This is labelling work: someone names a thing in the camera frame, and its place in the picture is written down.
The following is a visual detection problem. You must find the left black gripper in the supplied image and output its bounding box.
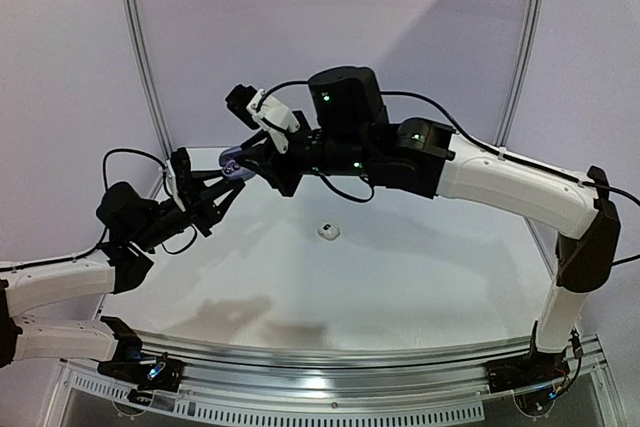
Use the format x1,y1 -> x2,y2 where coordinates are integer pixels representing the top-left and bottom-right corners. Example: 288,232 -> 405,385
131,167 -> 244,252

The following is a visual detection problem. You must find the grey oval puck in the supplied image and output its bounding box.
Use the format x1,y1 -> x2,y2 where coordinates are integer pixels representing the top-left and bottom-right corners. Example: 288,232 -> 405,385
218,146 -> 255,181

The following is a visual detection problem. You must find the white earbud charging case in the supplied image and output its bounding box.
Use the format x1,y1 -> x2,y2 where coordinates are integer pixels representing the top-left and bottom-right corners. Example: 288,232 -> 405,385
317,222 -> 341,241

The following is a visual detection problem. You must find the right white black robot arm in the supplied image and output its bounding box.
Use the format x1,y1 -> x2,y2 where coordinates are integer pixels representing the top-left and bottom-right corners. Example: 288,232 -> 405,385
227,66 -> 621,383

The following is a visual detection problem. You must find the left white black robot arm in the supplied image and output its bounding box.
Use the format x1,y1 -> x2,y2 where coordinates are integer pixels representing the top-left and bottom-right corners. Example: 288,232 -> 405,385
1,171 -> 245,381

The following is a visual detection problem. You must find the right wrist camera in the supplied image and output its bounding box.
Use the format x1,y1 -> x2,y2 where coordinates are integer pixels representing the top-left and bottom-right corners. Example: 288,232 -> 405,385
225,84 -> 301,154

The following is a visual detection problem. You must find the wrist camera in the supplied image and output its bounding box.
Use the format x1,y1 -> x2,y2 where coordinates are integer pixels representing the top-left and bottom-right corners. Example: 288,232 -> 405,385
165,147 -> 191,212
225,84 -> 301,154

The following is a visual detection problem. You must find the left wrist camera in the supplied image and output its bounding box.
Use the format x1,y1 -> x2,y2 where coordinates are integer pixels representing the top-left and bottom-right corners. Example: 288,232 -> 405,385
165,147 -> 191,212

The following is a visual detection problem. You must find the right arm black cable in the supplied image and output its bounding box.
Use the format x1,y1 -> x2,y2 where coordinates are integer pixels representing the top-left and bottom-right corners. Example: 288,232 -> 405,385
257,79 -> 640,266

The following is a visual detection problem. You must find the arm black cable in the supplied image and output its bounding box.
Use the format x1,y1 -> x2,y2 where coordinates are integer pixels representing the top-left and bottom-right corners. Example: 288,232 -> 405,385
0,147 -> 199,268
257,79 -> 640,266

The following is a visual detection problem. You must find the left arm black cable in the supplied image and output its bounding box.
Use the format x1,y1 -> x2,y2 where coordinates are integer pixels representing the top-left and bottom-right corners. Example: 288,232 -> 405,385
0,147 -> 199,268

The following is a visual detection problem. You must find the aluminium front rail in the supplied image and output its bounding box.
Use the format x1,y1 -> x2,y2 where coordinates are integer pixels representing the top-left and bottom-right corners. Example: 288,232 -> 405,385
58,331 -> 609,401

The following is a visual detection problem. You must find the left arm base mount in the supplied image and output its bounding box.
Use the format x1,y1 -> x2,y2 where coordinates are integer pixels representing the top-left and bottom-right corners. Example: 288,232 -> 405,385
97,316 -> 185,393

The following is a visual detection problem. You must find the white slotted cable duct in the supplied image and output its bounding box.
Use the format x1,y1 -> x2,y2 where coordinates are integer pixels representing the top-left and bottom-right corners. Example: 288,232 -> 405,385
59,373 -> 486,426

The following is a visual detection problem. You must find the left aluminium frame post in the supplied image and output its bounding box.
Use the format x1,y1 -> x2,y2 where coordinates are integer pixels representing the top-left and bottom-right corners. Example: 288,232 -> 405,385
122,0 -> 173,158

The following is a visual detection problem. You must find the aluminium frame post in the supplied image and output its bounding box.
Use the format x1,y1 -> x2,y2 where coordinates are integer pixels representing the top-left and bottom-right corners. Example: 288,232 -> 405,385
494,0 -> 543,146
122,0 -> 173,158

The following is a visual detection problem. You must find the right aluminium frame post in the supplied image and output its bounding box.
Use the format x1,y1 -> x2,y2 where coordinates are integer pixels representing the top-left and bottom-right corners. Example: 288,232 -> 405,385
494,0 -> 543,146

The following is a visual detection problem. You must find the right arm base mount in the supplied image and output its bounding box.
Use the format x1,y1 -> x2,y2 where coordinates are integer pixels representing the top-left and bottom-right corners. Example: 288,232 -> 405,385
484,322 -> 583,398

